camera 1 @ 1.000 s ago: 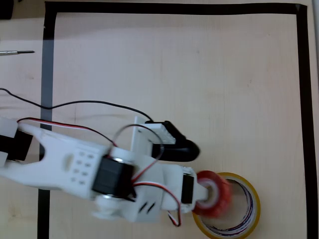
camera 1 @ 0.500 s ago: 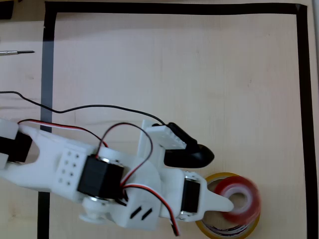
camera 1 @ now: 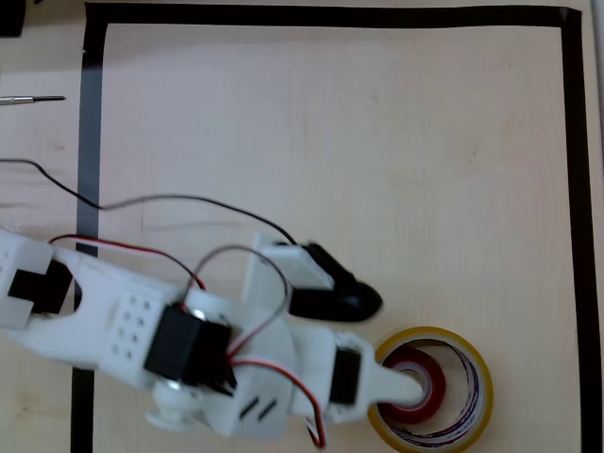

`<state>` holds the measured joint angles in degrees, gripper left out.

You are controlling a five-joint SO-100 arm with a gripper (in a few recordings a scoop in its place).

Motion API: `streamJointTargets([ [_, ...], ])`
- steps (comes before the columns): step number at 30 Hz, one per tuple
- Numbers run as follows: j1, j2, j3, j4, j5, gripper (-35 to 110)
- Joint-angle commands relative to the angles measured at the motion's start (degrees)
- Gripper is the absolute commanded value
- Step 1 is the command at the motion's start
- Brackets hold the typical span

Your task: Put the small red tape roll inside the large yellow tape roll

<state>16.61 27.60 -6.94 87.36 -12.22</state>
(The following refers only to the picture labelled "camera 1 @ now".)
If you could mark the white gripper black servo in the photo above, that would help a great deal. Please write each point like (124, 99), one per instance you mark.
(345, 376)

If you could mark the small red tape roll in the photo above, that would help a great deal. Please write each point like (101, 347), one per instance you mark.
(436, 377)

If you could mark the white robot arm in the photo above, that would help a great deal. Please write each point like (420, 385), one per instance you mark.
(104, 302)

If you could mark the large yellow tape roll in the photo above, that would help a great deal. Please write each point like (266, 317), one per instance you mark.
(472, 401)

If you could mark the black tape strip vertical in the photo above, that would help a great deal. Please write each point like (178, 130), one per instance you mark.
(578, 189)
(89, 118)

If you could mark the thin metal screwdriver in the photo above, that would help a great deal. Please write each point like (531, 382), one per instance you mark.
(28, 99)

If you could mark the black plastic object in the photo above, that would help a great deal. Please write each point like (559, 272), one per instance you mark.
(9, 19)

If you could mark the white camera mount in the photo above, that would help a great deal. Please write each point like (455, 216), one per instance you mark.
(273, 283)

